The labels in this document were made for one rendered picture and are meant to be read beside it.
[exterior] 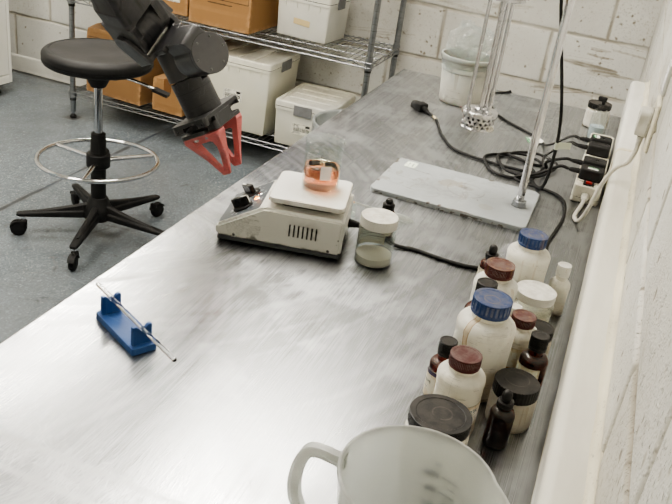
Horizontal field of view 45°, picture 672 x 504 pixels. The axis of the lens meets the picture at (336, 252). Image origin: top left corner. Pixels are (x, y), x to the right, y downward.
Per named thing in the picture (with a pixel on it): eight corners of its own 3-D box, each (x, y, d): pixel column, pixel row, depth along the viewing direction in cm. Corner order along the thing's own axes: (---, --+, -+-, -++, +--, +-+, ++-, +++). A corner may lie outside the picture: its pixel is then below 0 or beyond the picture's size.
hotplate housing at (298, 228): (214, 240, 128) (217, 193, 125) (234, 208, 140) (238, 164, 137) (352, 265, 127) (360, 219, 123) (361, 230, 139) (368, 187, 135)
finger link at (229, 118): (261, 153, 128) (235, 99, 125) (240, 173, 122) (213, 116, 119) (227, 163, 131) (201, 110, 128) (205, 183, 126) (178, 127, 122)
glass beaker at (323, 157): (346, 191, 132) (354, 141, 128) (323, 201, 127) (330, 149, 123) (312, 177, 135) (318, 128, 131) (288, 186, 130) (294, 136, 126)
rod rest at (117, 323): (95, 318, 105) (94, 294, 103) (119, 311, 107) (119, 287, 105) (132, 357, 99) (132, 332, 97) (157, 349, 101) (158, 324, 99)
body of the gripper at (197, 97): (241, 104, 126) (221, 59, 123) (210, 129, 118) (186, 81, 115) (209, 115, 129) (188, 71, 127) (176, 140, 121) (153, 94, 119)
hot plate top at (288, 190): (267, 201, 125) (267, 196, 125) (282, 174, 136) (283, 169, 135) (344, 215, 124) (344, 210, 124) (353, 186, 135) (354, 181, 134)
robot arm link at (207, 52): (143, -5, 118) (110, 41, 116) (177, -21, 108) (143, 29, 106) (205, 50, 124) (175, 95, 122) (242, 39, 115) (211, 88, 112)
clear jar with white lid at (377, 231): (396, 269, 128) (404, 224, 124) (360, 270, 126) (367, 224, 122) (383, 251, 133) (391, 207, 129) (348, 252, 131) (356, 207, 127)
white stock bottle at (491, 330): (510, 391, 102) (535, 303, 97) (474, 411, 98) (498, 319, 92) (467, 362, 107) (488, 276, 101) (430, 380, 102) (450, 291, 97)
